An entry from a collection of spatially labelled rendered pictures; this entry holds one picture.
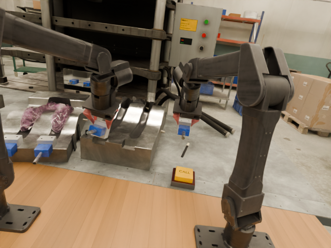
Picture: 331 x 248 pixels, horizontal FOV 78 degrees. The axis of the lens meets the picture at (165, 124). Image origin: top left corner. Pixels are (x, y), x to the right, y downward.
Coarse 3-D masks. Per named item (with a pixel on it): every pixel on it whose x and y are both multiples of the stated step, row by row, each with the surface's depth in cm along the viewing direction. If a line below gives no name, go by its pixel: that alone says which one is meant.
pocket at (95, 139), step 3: (93, 138) 74; (96, 138) 77; (99, 138) 77; (102, 138) 77; (105, 138) 77; (93, 141) 75; (96, 141) 77; (99, 141) 77; (102, 141) 77; (102, 144) 73
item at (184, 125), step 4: (180, 120) 81; (184, 120) 82; (188, 120) 82; (180, 124) 80; (184, 124) 80; (188, 124) 80; (180, 128) 77; (184, 128) 77; (188, 128) 77; (180, 132) 77; (184, 132) 75; (188, 132) 77; (184, 136) 72
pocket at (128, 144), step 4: (124, 140) 76; (128, 140) 76; (132, 140) 76; (124, 144) 77; (128, 144) 77; (132, 144) 76; (136, 144) 76; (124, 148) 73; (128, 148) 75; (132, 148) 76
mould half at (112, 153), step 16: (128, 112) 96; (160, 112) 97; (128, 128) 86; (144, 128) 88; (160, 128) 92; (80, 144) 74; (96, 144) 73; (112, 144) 72; (144, 144) 74; (96, 160) 76; (112, 160) 75; (128, 160) 74; (144, 160) 73
